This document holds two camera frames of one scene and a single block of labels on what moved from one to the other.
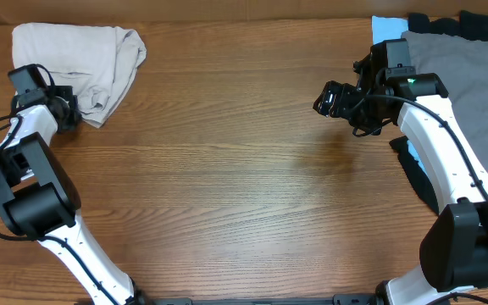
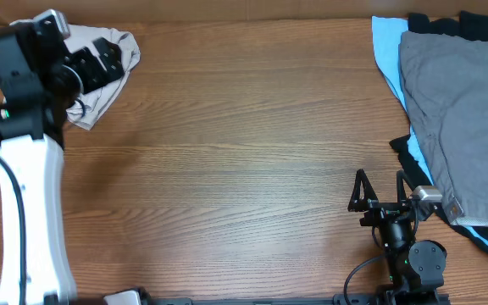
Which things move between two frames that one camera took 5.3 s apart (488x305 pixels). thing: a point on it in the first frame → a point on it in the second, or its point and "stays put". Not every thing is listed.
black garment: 470,25 stays put
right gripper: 344,91 → 380,210
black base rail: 346,299 stays put
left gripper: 65,91 → 82,60
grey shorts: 479,74 stays put
